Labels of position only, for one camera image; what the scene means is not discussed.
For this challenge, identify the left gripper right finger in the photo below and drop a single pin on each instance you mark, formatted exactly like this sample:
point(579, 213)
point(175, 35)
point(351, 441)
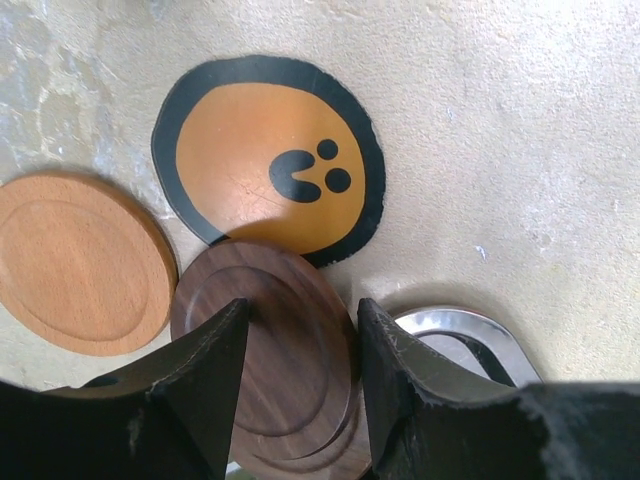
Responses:
point(429, 418)

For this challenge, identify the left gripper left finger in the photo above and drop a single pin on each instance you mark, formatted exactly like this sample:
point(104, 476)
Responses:
point(167, 415)

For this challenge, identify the silver metal tray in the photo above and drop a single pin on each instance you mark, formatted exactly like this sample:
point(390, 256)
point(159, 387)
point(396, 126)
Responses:
point(473, 341)

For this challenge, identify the dark wood coaster bottom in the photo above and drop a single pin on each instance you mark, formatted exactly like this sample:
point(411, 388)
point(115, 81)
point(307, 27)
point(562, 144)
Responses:
point(348, 457)

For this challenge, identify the dark wood coaster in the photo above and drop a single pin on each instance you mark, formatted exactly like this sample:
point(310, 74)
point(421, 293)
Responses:
point(299, 384)
point(348, 457)

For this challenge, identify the dark wood coaster top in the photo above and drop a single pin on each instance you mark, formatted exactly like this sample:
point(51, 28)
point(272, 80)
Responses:
point(299, 384)

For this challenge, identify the light wood coaster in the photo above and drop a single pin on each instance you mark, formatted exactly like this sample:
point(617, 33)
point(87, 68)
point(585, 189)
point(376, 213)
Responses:
point(83, 264)

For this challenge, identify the orange black face coaster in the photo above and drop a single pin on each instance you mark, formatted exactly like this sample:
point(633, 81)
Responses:
point(270, 148)

